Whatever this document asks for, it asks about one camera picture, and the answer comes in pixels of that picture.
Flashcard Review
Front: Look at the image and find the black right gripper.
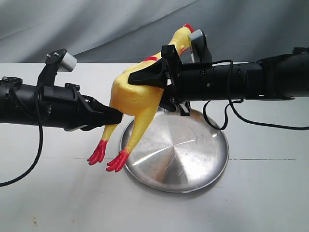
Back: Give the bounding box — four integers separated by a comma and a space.
128, 45, 233, 116

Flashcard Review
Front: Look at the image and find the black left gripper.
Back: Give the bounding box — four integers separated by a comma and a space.
40, 83, 122, 131

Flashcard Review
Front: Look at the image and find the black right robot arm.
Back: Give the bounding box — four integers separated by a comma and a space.
128, 45, 309, 111

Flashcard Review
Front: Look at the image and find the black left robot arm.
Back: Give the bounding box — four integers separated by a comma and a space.
0, 76, 123, 131

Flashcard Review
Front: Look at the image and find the round stainless steel plate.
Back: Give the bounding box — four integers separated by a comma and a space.
124, 108, 229, 193

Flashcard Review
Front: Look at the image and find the grey backdrop cloth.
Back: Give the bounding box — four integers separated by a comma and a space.
0, 0, 309, 63

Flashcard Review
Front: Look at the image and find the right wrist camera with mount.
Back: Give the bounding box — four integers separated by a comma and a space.
188, 29, 212, 63

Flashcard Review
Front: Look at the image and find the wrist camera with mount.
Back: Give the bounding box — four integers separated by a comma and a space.
188, 29, 212, 63
37, 48, 77, 87

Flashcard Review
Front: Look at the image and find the black left camera cable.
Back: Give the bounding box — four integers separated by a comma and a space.
0, 81, 50, 188

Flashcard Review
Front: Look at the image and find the black camera cable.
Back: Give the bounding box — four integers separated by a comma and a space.
0, 81, 50, 188
202, 60, 309, 131

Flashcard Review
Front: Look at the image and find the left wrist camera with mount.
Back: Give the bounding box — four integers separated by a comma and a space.
37, 48, 77, 87

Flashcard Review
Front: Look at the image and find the black right camera cable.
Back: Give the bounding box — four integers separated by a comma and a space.
202, 60, 309, 131

